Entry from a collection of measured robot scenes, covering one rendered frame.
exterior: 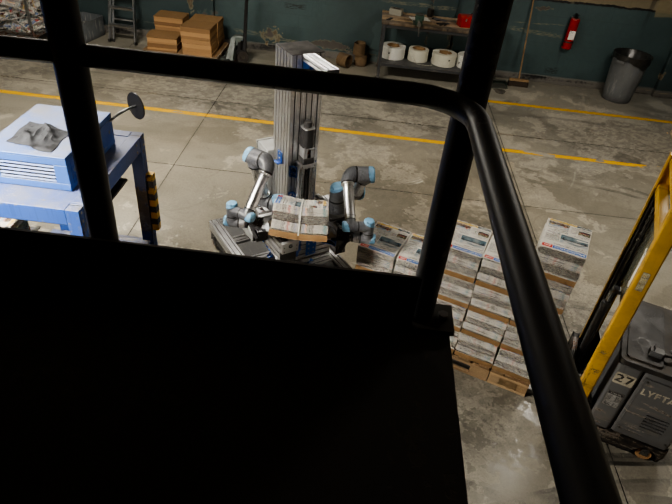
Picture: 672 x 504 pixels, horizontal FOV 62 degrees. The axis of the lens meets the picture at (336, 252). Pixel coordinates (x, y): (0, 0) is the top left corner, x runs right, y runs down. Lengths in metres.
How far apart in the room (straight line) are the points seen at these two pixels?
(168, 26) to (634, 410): 8.52
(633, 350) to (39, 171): 3.62
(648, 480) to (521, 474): 0.85
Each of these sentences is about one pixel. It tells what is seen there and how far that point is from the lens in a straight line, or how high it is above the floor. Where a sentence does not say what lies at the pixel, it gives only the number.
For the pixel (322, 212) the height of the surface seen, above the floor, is 1.23.
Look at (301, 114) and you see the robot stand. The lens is 4.07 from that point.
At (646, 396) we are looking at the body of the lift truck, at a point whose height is 0.56.
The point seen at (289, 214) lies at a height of 1.20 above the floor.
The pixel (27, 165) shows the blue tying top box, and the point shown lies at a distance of 3.41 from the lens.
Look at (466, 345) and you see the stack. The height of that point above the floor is 0.28.
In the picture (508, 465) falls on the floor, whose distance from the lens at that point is 4.12.
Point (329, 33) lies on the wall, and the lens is 10.29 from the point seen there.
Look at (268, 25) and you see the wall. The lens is 10.40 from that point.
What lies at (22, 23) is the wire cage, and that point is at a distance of 10.56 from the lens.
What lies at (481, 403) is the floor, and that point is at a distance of 4.36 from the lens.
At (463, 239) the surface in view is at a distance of 3.95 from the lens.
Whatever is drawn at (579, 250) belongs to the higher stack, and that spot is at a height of 1.29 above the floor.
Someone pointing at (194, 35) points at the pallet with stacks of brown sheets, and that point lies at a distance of 9.61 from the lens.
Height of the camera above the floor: 3.24
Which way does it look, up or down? 37 degrees down
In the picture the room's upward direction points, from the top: 6 degrees clockwise
